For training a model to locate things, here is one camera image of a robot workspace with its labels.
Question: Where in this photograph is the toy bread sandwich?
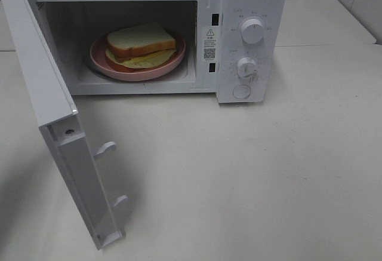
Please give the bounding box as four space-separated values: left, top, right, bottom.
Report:
105 23 177 72

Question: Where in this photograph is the white lower timer knob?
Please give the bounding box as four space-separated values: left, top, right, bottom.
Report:
236 57 258 79

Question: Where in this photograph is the round white door button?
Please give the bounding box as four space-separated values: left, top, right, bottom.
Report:
232 85 251 99

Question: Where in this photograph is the white upper power knob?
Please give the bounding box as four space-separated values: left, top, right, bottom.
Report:
241 18 264 44

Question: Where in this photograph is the white microwave oven body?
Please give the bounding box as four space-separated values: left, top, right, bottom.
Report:
37 0 285 103

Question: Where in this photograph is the white microwave door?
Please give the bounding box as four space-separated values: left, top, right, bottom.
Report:
2 0 123 249

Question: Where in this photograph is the pink round plate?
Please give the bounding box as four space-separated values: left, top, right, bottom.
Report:
90 32 186 82

